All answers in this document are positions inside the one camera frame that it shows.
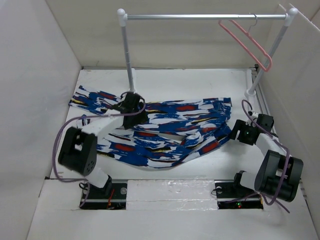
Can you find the blue white red patterned trousers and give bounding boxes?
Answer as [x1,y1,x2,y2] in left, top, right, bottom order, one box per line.
[67,84,235,173]

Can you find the pink plastic hanger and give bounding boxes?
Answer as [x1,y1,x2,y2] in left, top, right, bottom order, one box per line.
[217,14,273,72]

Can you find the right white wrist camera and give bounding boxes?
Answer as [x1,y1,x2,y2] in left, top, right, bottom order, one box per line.
[246,110,259,126]

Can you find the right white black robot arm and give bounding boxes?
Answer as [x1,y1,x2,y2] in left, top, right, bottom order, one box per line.
[229,110,304,202]

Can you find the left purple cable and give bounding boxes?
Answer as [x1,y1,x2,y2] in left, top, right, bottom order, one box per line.
[51,96,147,208]

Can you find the white metal clothes rack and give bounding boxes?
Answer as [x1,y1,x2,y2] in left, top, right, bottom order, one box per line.
[117,7,299,102]

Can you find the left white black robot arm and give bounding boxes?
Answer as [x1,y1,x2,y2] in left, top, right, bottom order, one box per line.
[57,92,148,199]

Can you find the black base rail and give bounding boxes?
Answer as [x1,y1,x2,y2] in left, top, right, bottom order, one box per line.
[79,179,264,211]

